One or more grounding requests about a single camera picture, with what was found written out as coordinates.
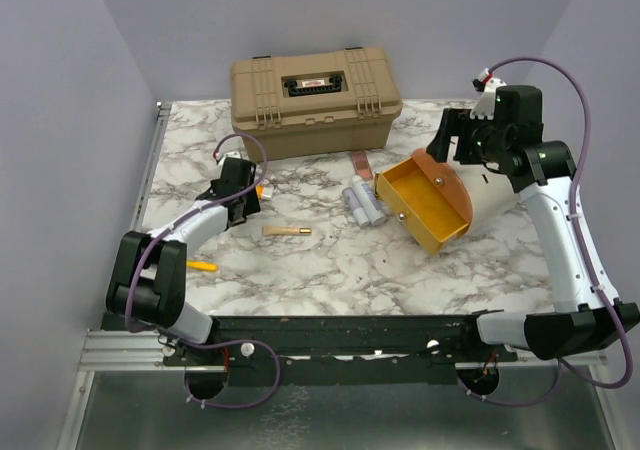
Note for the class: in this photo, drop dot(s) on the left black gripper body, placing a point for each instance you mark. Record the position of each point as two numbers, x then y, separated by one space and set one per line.
251 204

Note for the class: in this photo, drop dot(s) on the pink blush palette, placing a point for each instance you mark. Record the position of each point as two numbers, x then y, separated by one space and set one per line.
361 165

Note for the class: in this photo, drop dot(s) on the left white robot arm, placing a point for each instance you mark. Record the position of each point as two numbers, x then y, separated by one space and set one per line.
148 282

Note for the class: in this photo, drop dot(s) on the beige concealer tube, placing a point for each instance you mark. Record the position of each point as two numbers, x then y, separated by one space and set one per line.
271 230

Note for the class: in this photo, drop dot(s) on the tan plastic toolbox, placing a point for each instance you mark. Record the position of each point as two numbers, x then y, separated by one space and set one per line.
291 106

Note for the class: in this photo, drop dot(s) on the orange white cream tube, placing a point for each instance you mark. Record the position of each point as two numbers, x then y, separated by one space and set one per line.
264 192

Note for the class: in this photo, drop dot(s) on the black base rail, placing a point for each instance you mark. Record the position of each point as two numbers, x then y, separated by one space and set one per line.
336 351

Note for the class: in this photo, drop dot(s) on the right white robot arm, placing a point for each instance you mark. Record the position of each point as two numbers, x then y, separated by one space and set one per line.
588 314

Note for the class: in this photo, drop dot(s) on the lavender small bottle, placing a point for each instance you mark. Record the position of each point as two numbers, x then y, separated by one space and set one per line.
356 208

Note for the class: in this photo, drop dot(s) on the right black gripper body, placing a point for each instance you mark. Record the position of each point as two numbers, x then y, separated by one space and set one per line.
479 140

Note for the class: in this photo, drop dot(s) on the white spray bottle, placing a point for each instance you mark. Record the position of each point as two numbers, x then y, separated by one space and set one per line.
368 200

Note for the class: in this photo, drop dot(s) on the white round makeup organizer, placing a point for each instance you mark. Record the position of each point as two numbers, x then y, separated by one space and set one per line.
438 203

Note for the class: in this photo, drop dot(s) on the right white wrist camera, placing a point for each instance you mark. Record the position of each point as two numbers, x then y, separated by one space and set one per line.
486 85

